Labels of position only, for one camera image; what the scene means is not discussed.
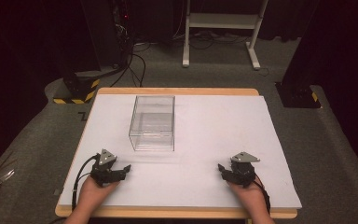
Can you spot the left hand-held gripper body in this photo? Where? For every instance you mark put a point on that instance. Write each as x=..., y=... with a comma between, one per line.
x=105, y=161

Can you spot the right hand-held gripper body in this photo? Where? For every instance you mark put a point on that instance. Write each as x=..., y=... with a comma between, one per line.
x=244, y=171

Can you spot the person's right hand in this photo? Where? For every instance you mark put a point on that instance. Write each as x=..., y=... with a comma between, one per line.
x=248, y=193

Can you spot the person's left hand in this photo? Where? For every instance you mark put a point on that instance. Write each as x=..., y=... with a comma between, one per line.
x=97, y=192

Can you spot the white table mat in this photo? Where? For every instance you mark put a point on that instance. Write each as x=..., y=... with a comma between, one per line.
x=205, y=149

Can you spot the clear plastic box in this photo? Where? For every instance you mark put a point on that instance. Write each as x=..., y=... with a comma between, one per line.
x=153, y=123

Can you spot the black yellow striped stand base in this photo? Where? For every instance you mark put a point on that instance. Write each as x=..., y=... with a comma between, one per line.
x=80, y=87

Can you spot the wooden table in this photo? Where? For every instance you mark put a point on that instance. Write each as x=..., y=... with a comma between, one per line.
x=180, y=91

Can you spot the black pillar with base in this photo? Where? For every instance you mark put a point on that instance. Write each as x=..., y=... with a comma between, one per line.
x=301, y=62

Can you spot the black equipment cabinet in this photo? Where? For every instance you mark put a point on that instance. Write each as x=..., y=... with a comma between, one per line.
x=105, y=34

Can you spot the white metal stand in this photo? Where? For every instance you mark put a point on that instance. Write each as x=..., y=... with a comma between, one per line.
x=222, y=21

